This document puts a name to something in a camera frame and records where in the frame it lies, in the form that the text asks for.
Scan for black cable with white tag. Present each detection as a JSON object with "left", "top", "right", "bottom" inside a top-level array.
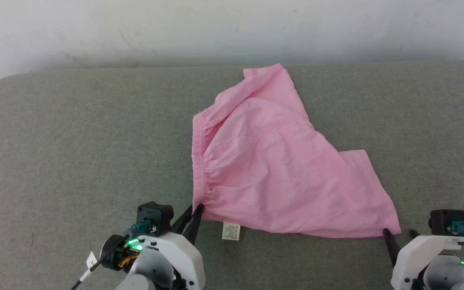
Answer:
[{"left": 70, "top": 242, "right": 124, "bottom": 290}]

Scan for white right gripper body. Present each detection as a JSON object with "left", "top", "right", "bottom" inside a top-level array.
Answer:
[{"left": 391, "top": 234, "right": 464, "bottom": 290}]

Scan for pink shorts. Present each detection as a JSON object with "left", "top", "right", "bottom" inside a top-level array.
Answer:
[{"left": 192, "top": 63, "right": 402, "bottom": 241}]

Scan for teal left camera cable connector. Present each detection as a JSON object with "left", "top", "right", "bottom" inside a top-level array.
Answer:
[{"left": 124, "top": 220, "right": 154, "bottom": 239}]

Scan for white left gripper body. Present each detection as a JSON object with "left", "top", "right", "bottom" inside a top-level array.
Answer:
[{"left": 100, "top": 230, "right": 207, "bottom": 290}]

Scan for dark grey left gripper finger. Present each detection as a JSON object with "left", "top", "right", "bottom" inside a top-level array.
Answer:
[
  {"left": 184, "top": 204, "right": 205, "bottom": 245},
  {"left": 171, "top": 205, "right": 194, "bottom": 235}
]

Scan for grey fabric sofa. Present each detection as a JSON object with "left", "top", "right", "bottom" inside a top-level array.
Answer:
[{"left": 0, "top": 60, "right": 464, "bottom": 290}]

